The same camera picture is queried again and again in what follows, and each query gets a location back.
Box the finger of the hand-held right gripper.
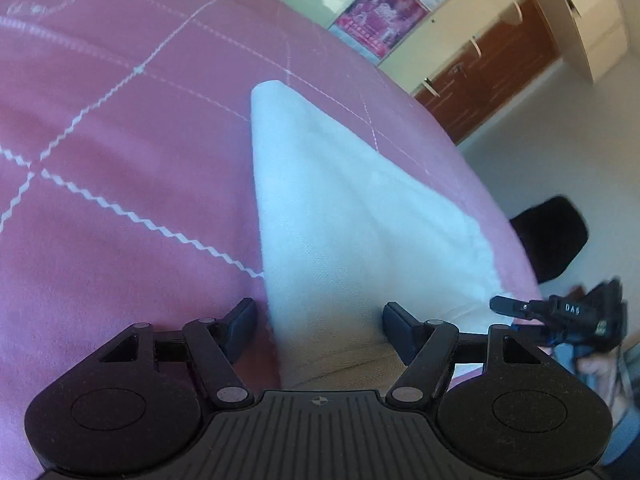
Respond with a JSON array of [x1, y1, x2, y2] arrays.
[[489, 296, 552, 322]]

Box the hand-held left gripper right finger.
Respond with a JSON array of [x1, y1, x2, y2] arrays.
[[382, 301, 543, 411]]

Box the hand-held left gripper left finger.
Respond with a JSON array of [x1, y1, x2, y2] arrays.
[[100, 297, 258, 411]]

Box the white pants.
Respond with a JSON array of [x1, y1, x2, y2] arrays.
[[250, 80, 545, 391]]

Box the person's right hand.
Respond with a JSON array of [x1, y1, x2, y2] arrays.
[[575, 355, 632, 411]]

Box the black chair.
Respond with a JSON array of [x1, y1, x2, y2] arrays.
[[509, 196, 591, 285]]

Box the brown wooden cabinet door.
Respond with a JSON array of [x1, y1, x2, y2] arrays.
[[414, 0, 562, 147]]

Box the pink checked bedsheet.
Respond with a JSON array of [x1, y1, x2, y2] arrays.
[[0, 0, 543, 480]]

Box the cream wardrobe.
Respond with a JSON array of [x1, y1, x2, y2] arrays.
[[280, 0, 630, 96]]

